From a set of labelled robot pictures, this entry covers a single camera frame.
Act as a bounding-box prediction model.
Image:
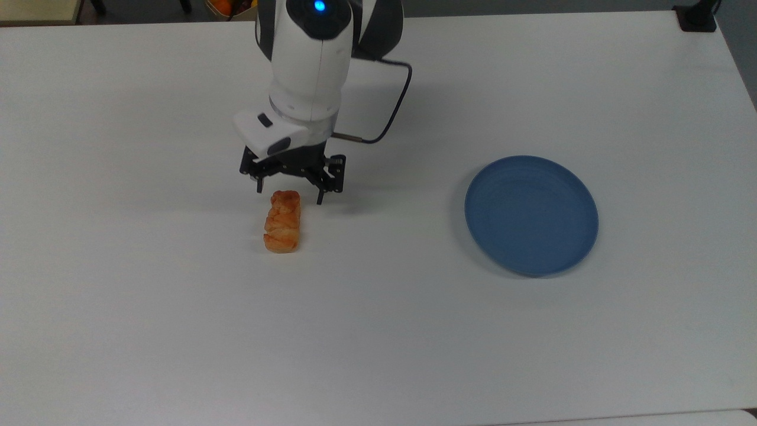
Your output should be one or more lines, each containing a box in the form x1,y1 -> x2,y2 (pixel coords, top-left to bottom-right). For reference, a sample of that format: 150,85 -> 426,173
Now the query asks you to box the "orange bread loaf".
263,189 -> 302,254

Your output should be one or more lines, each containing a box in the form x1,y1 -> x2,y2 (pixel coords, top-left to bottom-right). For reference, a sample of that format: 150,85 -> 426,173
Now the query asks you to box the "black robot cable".
330,52 -> 413,145

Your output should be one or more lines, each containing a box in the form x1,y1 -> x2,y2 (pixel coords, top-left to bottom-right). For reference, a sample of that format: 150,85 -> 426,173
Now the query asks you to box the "tan wooden table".
0,0 -> 85,28

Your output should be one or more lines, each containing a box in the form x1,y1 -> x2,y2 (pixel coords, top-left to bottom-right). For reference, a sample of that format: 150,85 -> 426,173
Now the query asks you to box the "blue round plate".
464,155 -> 600,277

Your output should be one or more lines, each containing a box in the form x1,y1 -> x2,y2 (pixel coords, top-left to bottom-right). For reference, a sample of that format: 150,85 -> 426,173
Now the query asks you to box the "black camera stand base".
673,0 -> 723,33

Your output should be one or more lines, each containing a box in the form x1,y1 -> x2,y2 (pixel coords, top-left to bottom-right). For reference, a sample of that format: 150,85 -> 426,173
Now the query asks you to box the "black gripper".
239,140 -> 347,206

